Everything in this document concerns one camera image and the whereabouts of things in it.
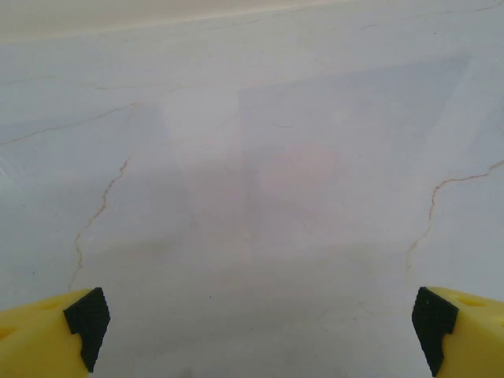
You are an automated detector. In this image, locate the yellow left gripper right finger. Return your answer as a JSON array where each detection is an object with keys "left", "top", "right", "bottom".
[{"left": 411, "top": 286, "right": 504, "bottom": 378}]

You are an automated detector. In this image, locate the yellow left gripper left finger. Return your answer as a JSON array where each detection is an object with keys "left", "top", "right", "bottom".
[{"left": 0, "top": 287, "right": 112, "bottom": 378}]

